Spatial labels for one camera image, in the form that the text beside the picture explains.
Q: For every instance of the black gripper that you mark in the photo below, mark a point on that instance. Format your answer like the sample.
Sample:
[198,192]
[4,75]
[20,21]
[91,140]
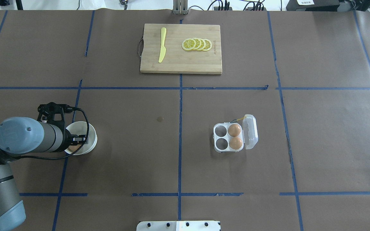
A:
[66,140]

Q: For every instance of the brown egg from bowl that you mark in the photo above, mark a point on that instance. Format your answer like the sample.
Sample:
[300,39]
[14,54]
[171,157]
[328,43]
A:
[71,149]

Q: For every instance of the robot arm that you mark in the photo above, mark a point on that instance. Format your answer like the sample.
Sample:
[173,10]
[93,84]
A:
[20,137]

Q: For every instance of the clear plastic egg box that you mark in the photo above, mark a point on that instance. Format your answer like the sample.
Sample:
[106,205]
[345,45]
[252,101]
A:
[249,135]

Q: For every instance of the brown egg in box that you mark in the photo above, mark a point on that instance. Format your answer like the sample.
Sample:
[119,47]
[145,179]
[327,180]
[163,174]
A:
[234,130]
[236,143]

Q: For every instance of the white bowl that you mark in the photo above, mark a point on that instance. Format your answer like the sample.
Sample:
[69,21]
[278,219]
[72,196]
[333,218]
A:
[80,128]

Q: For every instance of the yellow plastic knife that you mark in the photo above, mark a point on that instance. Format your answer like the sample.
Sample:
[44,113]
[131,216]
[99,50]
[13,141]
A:
[162,44]

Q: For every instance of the wooden cutting board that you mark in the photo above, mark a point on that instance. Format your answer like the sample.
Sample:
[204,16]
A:
[181,49]

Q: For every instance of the lemon slices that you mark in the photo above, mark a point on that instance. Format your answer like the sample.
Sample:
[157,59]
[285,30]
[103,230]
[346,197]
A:
[197,44]

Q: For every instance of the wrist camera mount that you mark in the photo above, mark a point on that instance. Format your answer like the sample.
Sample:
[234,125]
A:
[54,114]

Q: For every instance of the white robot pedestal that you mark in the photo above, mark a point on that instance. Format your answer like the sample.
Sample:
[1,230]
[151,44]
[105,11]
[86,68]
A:
[196,225]

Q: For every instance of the aluminium frame post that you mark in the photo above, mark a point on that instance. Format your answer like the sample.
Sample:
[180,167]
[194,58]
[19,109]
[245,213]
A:
[180,7]

